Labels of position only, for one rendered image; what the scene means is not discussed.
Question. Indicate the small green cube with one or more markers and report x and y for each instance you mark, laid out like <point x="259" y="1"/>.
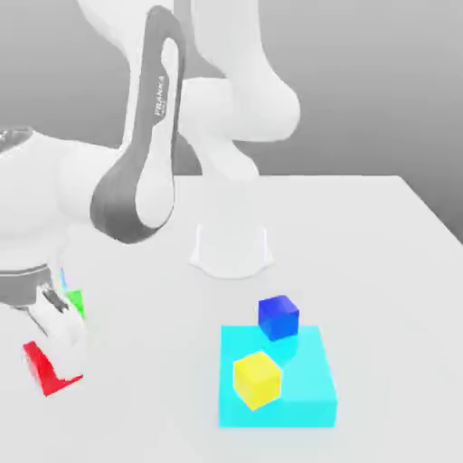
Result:
<point x="76" y="300"/>

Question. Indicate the large cyan box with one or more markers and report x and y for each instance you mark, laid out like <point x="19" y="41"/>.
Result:
<point x="311" y="394"/>

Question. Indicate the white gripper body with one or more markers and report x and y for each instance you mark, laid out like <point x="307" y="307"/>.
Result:
<point x="67" y="349"/>

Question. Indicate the small red cube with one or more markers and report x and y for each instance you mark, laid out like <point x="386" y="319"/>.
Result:
<point x="46" y="376"/>

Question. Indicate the small blue cube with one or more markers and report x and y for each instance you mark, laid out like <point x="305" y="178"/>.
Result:
<point x="278" y="318"/>

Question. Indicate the small yellow cube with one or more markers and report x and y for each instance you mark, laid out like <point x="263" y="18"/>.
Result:
<point x="257" y="379"/>

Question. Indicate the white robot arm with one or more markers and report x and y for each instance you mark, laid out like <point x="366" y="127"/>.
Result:
<point x="249" y="108"/>

